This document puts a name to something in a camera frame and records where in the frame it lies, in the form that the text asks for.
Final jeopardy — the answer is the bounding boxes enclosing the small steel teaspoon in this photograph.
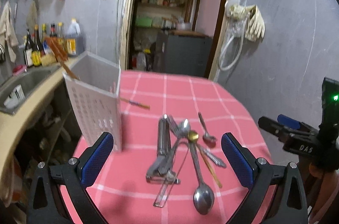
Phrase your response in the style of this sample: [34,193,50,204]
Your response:
[198,112,217,144]

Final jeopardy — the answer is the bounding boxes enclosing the large steel spoon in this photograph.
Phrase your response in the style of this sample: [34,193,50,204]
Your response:
[189,142,214,215]

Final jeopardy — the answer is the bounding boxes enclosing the gold small spoon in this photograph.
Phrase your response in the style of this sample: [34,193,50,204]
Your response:
[187,131,199,142]

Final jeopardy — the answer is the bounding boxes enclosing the steel fork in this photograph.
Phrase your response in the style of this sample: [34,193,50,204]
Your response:
[167,115,186,138]

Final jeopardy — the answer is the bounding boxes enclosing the wooden chopstick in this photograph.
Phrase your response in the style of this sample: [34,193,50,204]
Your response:
[50,38,79,80]
[120,97,150,110]

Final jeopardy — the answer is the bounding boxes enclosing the ornate handle steel spoon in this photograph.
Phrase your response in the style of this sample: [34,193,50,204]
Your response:
[197,144,227,168]

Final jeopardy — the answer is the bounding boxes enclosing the steel kitchen sink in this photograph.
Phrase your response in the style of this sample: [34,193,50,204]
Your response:
[1,65,60,115]

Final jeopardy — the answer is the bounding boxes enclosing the pink checked tablecloth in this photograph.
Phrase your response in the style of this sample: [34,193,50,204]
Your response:
[59,69,278,224]

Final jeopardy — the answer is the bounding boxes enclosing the white cup in sink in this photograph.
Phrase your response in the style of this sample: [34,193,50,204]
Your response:
[3,85,25,109]

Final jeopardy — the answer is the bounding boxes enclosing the dark grey cabinet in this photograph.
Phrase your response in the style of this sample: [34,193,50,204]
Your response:
[152,32,213,77]

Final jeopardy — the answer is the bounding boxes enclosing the white perforated utensil basket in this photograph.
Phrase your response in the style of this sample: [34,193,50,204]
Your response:
[63,52,122,152]

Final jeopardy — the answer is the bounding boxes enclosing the dark soy sauce bottle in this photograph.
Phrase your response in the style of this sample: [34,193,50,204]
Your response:
[24,29,33,68]

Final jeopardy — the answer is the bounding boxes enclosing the large oil jug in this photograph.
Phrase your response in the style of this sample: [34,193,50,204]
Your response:
[65,18,85,57]

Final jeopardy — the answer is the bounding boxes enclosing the hanging beige towel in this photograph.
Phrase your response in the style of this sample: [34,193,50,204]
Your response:
[0,1,19,63]

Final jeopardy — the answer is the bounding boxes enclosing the rubber gloves on wall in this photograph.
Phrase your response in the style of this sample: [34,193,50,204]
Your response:
[225,3,265,42]

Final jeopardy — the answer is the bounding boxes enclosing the white hose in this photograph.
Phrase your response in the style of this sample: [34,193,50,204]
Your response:
[217,28,246,71]

